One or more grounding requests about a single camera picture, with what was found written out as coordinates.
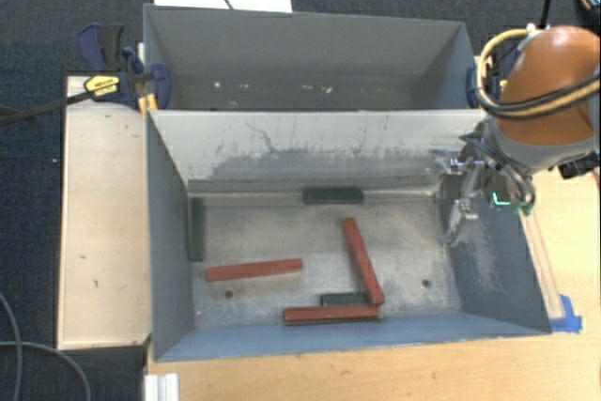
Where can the black cylinder on white bracket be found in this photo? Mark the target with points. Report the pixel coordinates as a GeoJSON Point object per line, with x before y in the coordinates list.
{"type": "Point", "coordinates": [580, 168]}

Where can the dark green flat block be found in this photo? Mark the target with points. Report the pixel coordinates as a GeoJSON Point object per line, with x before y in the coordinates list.
{"type": "Point", "coordinates": [345, 299]}
{"type": "Point", "coordinates": [332, 195]}
{"type": "Point", "coordinates": [197, 230]}

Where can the red-brown flat block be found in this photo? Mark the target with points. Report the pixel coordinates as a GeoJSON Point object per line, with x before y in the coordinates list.
{"type": "Point", "coordinates": [362, 263]}
{"type": "Point", "coordinates": [253, 270]}
{"type": "Point", "coordinates": [331, 314]}

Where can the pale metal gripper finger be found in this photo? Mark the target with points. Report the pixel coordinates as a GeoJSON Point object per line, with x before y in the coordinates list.
{"type": "Point", "coordinates": [451, 164]}
{"type": "Point", "coordinates": [457, 220]}

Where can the grey metal bin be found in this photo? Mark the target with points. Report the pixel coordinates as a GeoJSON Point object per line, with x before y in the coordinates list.
{"type": "Point", "coordinates": [300, 145]}

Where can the pale wood flat board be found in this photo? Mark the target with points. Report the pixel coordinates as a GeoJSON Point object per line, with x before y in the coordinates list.
{"type": "Point", "coordinates": [103, 220]}

